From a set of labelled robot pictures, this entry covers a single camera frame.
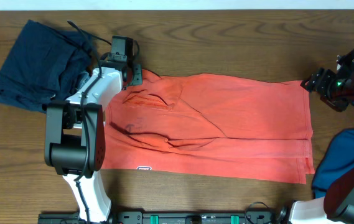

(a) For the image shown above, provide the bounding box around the folded dark navy garment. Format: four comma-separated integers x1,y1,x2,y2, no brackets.
0,20,92,113

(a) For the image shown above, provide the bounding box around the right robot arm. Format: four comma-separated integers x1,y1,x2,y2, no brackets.
272,49,354,223

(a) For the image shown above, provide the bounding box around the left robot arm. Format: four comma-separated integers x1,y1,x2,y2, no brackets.
38,35,142,223

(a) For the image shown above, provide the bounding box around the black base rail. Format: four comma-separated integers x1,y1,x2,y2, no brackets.
38,210,279,224

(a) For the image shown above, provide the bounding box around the blue t-shirt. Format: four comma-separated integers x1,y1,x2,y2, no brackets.
312,128,354,198

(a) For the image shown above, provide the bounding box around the red t-shirt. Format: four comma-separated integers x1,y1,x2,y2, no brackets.
103,70,314,184

